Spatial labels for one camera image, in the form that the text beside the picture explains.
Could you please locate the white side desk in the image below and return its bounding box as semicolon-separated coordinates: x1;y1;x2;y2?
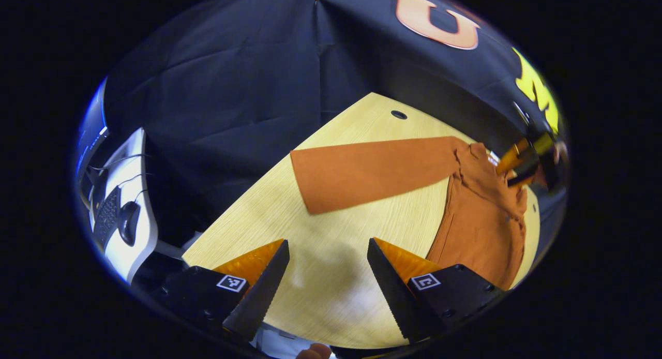
88;127;158;285

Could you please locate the black computer mouse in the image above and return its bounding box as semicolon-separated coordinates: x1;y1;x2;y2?
118;201;141;246

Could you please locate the black keyboard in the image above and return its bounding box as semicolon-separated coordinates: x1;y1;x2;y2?
93;186;123;251

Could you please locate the computer monitor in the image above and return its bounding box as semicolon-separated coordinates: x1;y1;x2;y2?
76;79;109;194

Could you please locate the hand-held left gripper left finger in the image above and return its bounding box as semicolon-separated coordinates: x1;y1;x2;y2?
155;238;290;344

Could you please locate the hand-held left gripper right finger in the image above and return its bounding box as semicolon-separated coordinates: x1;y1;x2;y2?
366;237;506;345

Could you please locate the orange corduroy jacket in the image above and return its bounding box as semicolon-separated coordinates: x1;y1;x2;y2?
290;136;529;291

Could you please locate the black backdrop cloth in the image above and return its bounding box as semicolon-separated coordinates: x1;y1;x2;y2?
101;0;562;246

